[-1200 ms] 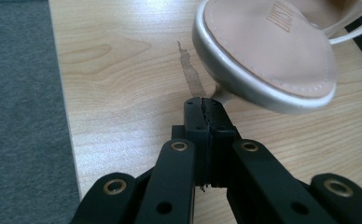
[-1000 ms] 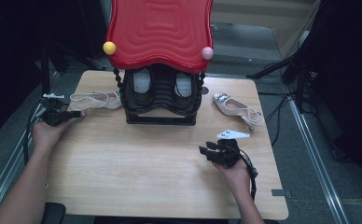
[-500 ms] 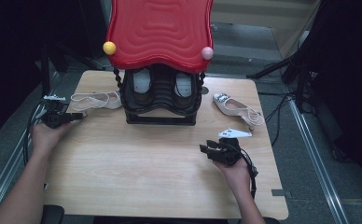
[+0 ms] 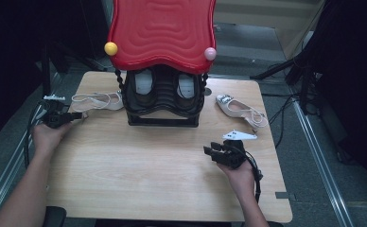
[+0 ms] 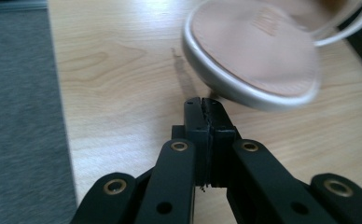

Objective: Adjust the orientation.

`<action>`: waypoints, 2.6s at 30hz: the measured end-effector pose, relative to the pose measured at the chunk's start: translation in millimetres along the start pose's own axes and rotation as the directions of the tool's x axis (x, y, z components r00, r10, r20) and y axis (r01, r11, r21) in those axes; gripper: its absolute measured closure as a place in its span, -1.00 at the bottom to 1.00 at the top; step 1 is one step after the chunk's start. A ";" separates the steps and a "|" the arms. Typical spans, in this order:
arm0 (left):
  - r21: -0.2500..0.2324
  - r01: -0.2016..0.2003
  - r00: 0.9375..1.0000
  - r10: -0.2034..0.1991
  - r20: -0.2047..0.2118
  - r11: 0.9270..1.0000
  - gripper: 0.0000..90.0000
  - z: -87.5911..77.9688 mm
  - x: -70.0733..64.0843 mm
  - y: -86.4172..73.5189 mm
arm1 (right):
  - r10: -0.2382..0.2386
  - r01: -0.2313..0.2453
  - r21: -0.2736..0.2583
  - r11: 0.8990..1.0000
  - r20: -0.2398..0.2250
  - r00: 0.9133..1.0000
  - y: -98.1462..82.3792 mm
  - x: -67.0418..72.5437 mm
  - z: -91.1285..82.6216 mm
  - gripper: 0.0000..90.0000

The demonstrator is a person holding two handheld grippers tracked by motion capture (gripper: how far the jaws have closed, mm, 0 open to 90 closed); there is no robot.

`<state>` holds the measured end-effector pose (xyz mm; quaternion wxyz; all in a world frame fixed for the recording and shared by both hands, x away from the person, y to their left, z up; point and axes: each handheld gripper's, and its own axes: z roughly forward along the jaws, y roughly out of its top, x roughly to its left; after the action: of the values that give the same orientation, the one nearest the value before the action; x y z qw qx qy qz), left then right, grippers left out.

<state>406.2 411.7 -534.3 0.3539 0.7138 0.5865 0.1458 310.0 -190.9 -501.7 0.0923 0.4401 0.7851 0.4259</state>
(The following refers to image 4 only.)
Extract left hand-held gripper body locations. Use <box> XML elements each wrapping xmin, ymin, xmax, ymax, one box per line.
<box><xmin>39</xmin><ymin>94</ymin><xmax>76</xmax><ymax>130</ymax></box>

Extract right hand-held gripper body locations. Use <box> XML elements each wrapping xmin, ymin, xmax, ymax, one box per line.
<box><xmin>214</xmin><ymin>130</ymin><xmax>258</xmax><ymax>170</ymax></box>

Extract white strappy heeled sandal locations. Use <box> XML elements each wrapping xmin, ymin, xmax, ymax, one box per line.
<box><xmin>70</xmin><ymin>91</ymin><xmax>125</xmax><ymax>121</ymax></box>
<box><xmin>215</xmin><ymin>94</ymin><xmax>270</xmax><ymax>132</ymax></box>

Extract black leather shoe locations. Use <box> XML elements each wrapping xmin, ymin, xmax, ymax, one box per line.
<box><xmin>174</xmin><ymin>70</ymin><xmax>201</xmax><ymax>108</ymax></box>
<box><xmin>131</xmin><ymin>68</ymin><xmax>157</xmax><ymax>108</ymax></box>

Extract red and black shoe rack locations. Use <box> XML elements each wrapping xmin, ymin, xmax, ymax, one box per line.
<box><xmin>104</xmin><ymin>0</ymin><xmax>218</xmax><ymax>128</ymax></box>

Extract person's left hand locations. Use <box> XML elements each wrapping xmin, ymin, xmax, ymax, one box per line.
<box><xmin>31</xmin><ymin>122</ymin><xmax>76</xmax><ymax>155</ymax></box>

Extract person's right hand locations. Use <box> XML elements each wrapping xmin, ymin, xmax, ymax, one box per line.
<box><xmin>218</xmin><ymin>159</ymin><xmax>256</xmax><ymax>198</ymax></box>

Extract black metal stand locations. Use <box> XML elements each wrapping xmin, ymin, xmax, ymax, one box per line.
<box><xmin>40</xmin><ymin>41</ymin><xmax>70</xmax><ymax>103</ymax></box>

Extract grey tape strip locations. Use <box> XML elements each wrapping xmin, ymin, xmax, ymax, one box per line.
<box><xmin>275</xmin><ymin>191</ymin><xmax>298</xmax><ymax>201</ymax></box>

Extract black chair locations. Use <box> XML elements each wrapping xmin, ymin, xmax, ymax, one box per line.
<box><xmin>43</xmin><ymin>206</ymin><xmax>68</xmax><ymax>227</ymax></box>

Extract black tripod stand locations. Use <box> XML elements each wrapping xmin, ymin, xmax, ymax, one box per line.
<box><xmin>250</xmin><ymin>46</ymin><xmax>319</xmax><ymax>115</ymax></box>

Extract dark curtain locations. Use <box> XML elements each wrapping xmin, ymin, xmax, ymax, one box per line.
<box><xmin>313</xmin><ymin>0</ymin><xmax>367</xmax><ymax>190</ymax></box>

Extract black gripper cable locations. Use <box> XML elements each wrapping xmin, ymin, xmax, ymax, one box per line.
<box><xmin>23</xmin><ymin>100</ymin><xmax>52</xmax><ymax>169</ymax></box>
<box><xmin>242</xmin><ymin>148</ymin><xmax>264</xmax><ymax>204</ymax></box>

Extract black floor cables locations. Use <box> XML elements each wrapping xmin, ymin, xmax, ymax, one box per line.
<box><xmin>268</xmin><ymin>94</ymin><xmax>299</xmax><ymax>149</ymax></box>

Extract metal floor rail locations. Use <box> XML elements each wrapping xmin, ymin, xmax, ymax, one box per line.
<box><xmin>0</xmin><ymin>72</ymin><xmax>62</xmax><ymax>226</ymax></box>
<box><xmin>293</xmin><ymin>100</ymin><xmax>355</xmax><ymax>227</ymax></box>

